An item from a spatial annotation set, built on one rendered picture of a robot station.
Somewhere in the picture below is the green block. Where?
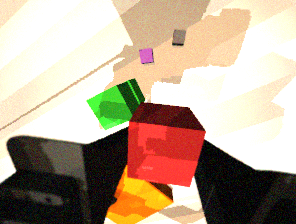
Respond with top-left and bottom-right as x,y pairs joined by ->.
126,78 -> 145,104
86,82 -> 139,130

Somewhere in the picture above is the small purple block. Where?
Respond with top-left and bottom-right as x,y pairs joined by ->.
139,48 -> 154,64

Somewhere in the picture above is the grey block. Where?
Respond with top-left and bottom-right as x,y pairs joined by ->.
172,29 -> 186,46

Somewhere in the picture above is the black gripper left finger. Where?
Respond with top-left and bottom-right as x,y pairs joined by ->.
6,126 -> 129,224

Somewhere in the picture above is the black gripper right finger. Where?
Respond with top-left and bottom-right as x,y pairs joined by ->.
193,139 -> 296,224

